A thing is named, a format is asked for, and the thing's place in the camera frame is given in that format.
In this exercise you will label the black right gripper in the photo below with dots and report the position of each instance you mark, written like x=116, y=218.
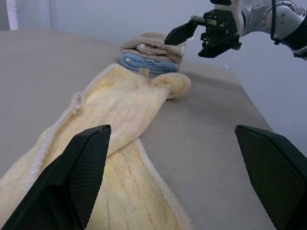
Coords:
x=219, y=21

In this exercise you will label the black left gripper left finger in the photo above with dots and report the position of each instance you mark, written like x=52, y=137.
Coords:
x=60, y=182

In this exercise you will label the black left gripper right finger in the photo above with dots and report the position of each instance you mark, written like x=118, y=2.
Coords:
x=275, y=172

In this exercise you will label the yellow fluffy towel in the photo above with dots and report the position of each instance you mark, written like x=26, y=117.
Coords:
x=124, y=107

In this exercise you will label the beige folded towel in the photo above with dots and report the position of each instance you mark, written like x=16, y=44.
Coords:
x=148, y=49

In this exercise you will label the blue folded towel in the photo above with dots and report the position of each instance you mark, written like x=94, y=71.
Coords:
x=153, y=67

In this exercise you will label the white vertical pipe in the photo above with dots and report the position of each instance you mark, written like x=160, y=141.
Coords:
x=12, y=14

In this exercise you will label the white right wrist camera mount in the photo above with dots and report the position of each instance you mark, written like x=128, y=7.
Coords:
x=237, y=9

